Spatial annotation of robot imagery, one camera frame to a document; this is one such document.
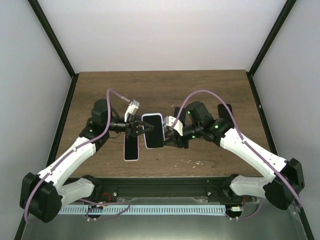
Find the left black frame post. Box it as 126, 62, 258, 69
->
27, 0, 76, 78

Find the phone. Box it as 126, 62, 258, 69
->
123, 135, 140, 162
141, 113, 165, 149

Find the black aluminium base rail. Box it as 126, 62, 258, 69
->
85, 174, 258, 204

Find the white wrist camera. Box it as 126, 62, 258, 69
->
124, 100, 140, 123
163, 116, 184, 136

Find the black frame post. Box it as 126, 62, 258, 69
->
248, 0, 298, 76
27, 0, 76, 78

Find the phone in pink case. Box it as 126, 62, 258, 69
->
123, 135, 140, 162

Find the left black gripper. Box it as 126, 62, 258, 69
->
105, 115, 155, 140

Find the right black frame post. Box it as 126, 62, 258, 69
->
248, 0, 298, 76

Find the light blue slotted cable duct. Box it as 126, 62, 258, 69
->
59, 204, 226, 216

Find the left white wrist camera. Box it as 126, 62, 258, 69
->
124, 100, 140, 123

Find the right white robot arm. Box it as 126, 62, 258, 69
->
162, 101, 305, 210

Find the black smartphone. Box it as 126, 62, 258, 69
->
173, 106, 187, 120

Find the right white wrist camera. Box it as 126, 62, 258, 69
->
163, 116, 184, 136

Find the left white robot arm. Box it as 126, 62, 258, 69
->
19, 99, 154, 224

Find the black phone case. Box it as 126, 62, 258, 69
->
217, 104, 233, 122

